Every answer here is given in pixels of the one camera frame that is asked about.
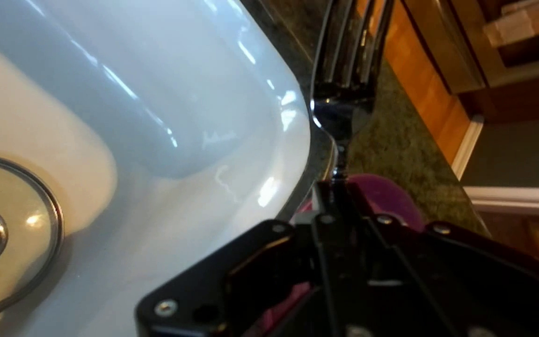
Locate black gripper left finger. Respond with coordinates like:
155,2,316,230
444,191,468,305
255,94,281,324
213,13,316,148
135,180,354,337

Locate white kitchen sink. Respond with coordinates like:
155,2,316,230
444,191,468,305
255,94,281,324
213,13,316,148
0,0,314,337

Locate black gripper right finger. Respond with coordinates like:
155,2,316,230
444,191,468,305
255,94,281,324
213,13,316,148
343,184,539,337

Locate silver metal fork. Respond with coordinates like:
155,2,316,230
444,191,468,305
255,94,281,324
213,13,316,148
309,0,397,184

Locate round metal sink stopper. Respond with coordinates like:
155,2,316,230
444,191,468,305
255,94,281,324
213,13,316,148
0,152,66,324

